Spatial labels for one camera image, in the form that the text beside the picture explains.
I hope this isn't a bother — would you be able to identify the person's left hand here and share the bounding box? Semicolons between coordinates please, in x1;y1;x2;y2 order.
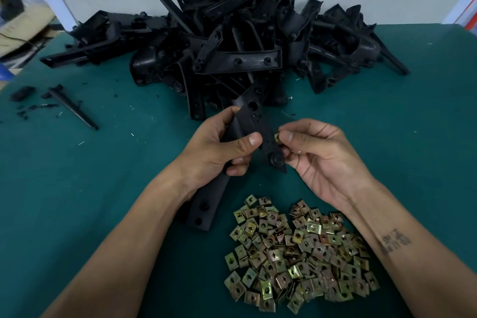
173;105;263;199

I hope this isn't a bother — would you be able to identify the person's right hand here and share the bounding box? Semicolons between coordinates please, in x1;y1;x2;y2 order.
274;119;374;214

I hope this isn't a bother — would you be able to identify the black plastic bracket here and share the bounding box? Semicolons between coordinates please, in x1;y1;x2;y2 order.
185;90;288;232
373;31;411;77

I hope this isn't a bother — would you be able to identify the pile of brass clip nuts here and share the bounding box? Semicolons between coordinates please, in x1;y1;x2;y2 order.
224;195;381;314

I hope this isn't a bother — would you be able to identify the pile of black plastic brackets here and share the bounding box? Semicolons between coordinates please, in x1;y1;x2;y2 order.
39;0;411;121

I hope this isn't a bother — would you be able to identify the person's right forearm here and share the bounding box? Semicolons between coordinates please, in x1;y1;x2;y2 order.
344;180;477;318

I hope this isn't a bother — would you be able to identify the person's left forearm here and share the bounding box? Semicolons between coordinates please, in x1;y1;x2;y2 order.
43;168;198;318

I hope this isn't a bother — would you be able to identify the green table cloth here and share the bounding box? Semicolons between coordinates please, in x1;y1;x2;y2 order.
0;23;477;318

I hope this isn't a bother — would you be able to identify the thin black plastic strip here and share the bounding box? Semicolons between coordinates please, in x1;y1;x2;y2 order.
42;84;99;131

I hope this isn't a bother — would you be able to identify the small black plastic scrap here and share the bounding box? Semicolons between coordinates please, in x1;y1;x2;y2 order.
9;86;37;102

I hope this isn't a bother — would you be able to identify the brown cardboard piece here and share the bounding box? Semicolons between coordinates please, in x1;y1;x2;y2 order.
0;4;57;58

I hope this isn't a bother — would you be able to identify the white metal rack frame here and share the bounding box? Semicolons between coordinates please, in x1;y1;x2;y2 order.
443;0;477;32

